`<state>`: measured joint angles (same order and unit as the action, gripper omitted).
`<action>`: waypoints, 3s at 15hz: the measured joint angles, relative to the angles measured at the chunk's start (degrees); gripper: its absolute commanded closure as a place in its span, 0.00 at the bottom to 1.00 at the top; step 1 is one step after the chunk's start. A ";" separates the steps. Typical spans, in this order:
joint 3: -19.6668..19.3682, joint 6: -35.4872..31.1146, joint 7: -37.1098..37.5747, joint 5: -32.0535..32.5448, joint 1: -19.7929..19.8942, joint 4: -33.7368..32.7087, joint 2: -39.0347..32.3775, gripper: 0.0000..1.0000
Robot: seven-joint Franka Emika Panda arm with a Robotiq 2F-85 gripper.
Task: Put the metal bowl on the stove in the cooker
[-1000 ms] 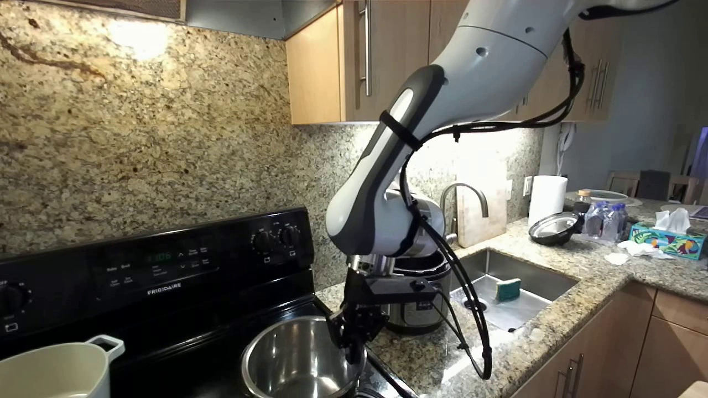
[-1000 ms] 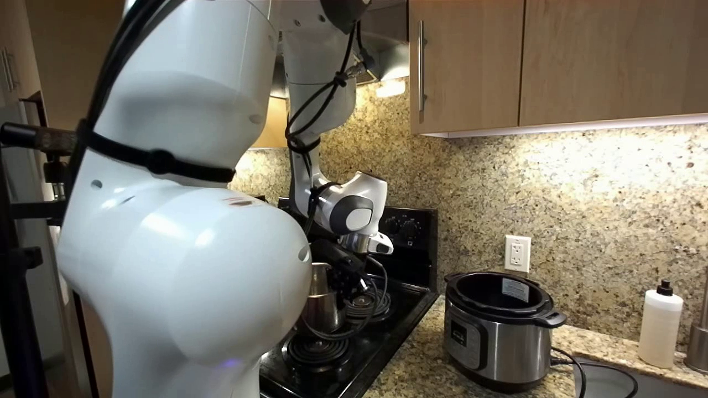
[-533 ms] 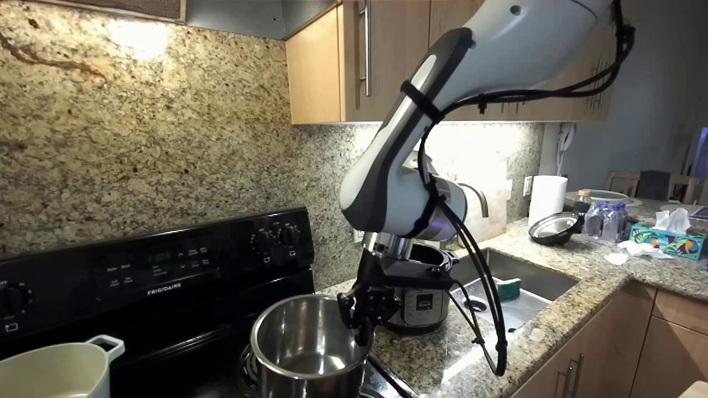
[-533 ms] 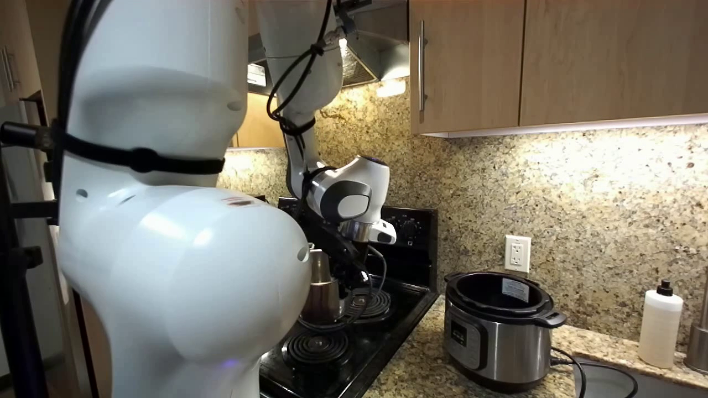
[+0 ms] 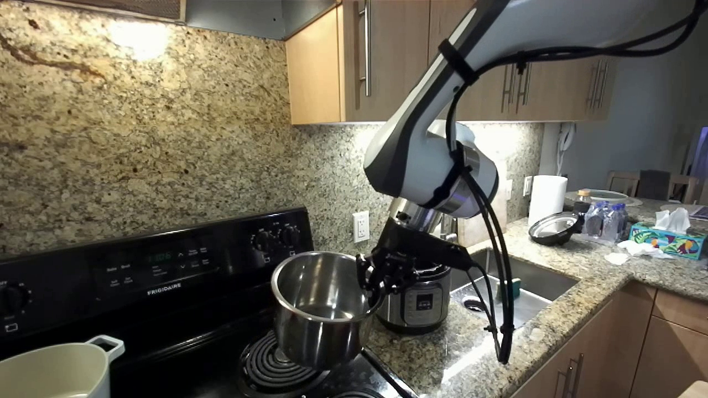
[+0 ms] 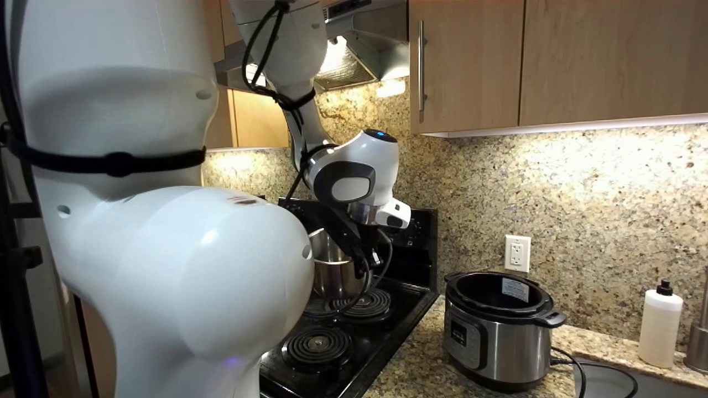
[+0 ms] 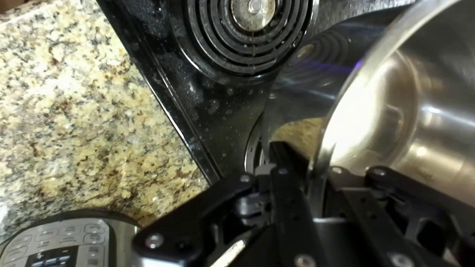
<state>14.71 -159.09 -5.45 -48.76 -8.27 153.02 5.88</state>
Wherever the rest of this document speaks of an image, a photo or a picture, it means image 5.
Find range hood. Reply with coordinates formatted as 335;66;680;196
0;0;343;42

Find long metal cabinet handle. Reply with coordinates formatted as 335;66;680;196
356;0;374;99

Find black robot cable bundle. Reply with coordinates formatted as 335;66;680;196
439;0;708;366

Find dark chair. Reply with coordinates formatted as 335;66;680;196
636;170;674;203

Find metal bowl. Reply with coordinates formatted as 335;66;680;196
269;249;383;370

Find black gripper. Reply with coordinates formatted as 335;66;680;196
354;245;445;299

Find wooden lower cabinets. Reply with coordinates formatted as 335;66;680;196
507;283;708;398

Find black bowl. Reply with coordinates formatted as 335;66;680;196
528;209;587;247

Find wooden cabinets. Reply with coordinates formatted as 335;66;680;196
507;283;708;398
286;0;617;125

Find clear water bottle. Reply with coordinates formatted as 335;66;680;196
584;200;608;239
605;200;630;243

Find white wall outlet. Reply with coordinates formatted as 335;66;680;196
352;209;372;245

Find black electric stove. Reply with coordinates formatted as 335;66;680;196
0;206;420;398

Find white paper towel roll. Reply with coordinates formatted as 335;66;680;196
528;172;571;230

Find patterned tissue box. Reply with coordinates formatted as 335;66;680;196
628;206;708;260

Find steel and black pressure cooker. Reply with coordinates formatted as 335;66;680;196
374;260;453;333

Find steel sink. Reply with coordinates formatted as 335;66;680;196
450;245;582;333

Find white pot with handles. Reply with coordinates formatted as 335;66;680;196
0;333;128;398

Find wooden upper cabinets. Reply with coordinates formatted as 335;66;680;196
286;0;617;125

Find black coil burner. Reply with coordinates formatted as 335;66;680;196
240;330;327;394

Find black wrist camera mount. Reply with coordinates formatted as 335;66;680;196
374;216;476;271

